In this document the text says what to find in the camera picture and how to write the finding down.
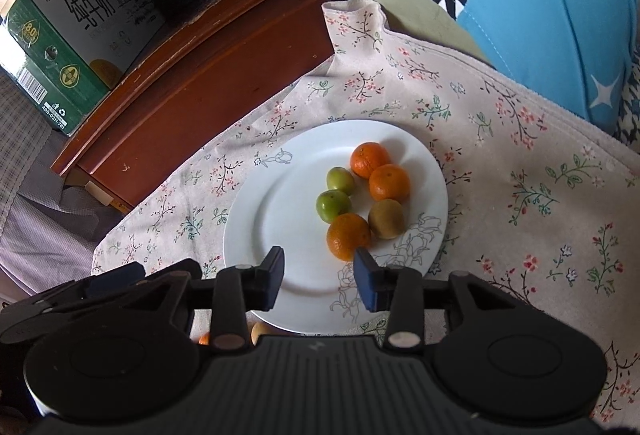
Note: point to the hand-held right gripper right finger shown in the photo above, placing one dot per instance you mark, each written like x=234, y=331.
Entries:
x=369, y=280

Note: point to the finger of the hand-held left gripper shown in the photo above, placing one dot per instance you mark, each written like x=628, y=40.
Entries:
x=117, y=277
x=40, y=317

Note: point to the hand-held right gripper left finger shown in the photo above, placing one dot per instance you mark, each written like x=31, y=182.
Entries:
x=272, y=277

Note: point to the mandarin orange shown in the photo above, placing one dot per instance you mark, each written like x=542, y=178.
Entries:
x=205, y=339
x=348, y=236
x=369, y=160
x=389, y=181

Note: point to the white plate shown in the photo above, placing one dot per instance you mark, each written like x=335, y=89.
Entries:
x=280, y=225

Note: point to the brown longan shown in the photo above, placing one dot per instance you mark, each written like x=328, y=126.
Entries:
x=386, y=218
x=260, y=332

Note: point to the green jujube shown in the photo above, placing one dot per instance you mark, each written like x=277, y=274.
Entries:
x=332, y=206
x=340, y=178

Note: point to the lilac cloth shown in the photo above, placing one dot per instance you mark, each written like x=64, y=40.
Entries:
x=45, y=235

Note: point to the floral tablecloth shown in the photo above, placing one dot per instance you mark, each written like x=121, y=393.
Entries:
x=525, y=240

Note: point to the checked cloth cover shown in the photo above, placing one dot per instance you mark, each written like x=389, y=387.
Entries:
x=20, y=140

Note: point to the brown wooden nightstand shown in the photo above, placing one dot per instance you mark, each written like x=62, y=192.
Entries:
x=215, y=75

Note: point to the green carton box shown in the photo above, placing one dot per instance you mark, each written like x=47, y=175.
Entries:
x=75, y=40

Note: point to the blue shark plush pillow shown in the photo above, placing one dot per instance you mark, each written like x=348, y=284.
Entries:
x=525, y=15

